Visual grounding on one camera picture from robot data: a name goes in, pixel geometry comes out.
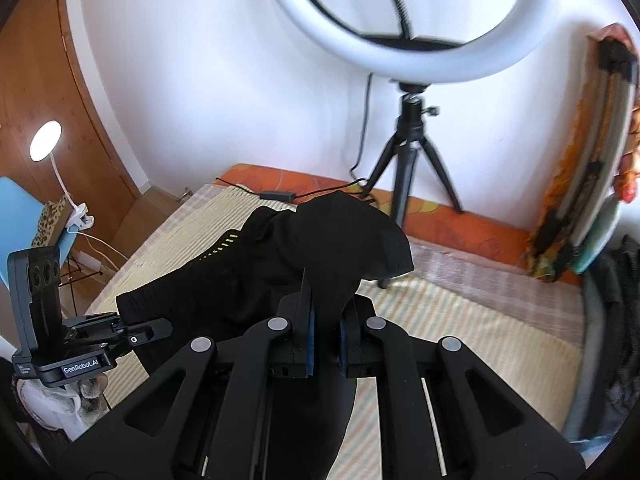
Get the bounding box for white clip lamp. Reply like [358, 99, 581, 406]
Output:
[29, 120, 96, 235]

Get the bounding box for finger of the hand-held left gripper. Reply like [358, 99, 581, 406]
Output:
[119, 317, 173, 352]

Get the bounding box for dark grey folded pants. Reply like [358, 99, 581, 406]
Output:
[592, 235, 640, 416]

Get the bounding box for plaid bed sheet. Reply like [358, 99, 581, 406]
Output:
[172, 184, 586, 313]

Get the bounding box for yellow striped blanket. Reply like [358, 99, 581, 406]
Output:
[82, 192, 586, 480]

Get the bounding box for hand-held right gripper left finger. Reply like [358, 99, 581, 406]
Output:
[57, 267, 317, 480]

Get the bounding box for blue chair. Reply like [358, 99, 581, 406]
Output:
[0, 176, 80, 283]

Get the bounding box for folded silver stand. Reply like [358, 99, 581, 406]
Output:
[565, 37, 640, 273]

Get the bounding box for orange mattress cover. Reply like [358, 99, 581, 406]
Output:
[217, 162, 583, 286]

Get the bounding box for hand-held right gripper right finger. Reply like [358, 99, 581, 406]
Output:
[338, 297, 586, 480]

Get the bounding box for black gooseneck phone holder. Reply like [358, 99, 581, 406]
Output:
[320, 0, 471, 52]

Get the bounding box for wooden door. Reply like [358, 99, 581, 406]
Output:
[0, 0, 151, 221]

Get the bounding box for black pants with yellow print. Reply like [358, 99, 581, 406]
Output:
[116, 195, 415, 480]

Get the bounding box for white lamp cable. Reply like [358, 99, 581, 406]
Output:
[75, 230, 132, 275]

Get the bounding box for pale teal cloth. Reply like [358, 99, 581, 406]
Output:
[575, 195, 623, 276]

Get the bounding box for black tripod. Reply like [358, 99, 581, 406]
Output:
[357, 80, 463, 288]

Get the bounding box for black power cable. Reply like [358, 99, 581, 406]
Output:
[215, 72, 376, 203]

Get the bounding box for white cloth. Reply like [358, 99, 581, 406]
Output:
[14, 374, 112, 443]

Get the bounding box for leopard print cloth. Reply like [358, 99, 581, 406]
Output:
[31, 197, 71, 248]

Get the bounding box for pile of folded dark clothes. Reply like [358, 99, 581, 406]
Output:
[560, 260, 623, 458]

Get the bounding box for white ring light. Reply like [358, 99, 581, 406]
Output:
[260, 0, 593, 83]

